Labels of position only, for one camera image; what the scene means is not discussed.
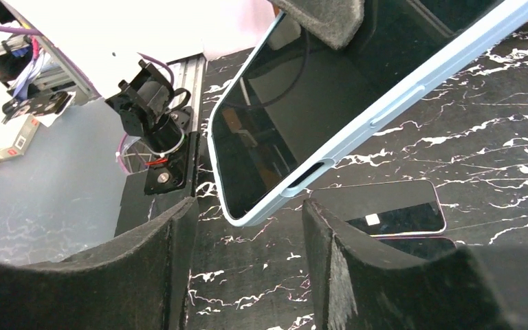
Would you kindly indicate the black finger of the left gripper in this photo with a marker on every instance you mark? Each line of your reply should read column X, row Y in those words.
column 334, row 22

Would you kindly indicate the black phone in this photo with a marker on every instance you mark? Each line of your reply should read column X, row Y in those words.
column 427, row 247

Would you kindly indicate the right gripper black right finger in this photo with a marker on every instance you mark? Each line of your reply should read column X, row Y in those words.
column 358, row 282

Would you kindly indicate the purple phone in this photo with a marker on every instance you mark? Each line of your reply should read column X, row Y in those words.
column 389, row 209

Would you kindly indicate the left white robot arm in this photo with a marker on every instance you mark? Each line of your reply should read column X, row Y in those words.
column 105, row 40

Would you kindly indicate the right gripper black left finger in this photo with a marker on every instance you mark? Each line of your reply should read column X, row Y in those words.
column 138, row 280

